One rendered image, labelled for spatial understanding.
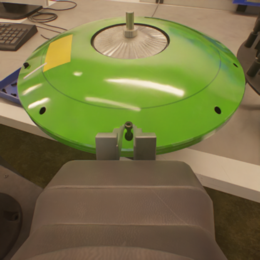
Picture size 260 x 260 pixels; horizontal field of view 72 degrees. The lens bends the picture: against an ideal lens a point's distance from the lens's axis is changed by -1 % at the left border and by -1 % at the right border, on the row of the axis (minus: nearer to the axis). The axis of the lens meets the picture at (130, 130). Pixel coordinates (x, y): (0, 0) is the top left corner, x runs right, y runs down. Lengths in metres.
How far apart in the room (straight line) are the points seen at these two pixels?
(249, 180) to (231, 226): 1.00
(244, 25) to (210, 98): 0.71
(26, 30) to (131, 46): 0.59
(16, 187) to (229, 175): 0.45
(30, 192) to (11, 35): 0.54
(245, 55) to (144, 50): 0.30
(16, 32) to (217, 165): 0.73
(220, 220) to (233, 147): 0.98
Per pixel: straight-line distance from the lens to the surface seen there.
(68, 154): 1.50
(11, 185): 0.52
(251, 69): 0.43
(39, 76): 0.25
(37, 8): 1.06
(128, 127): 0.16
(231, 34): 0.81
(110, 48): 0.25
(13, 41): 0.75
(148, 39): 0.26
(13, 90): 0.55
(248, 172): 0.38
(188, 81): 0.21
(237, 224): 1.38
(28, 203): 0.48
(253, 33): 0.52
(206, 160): 0.35
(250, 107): 0.49
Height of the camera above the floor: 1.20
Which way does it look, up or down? 51 degrees down
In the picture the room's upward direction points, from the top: 1 degrees counter-clockwise
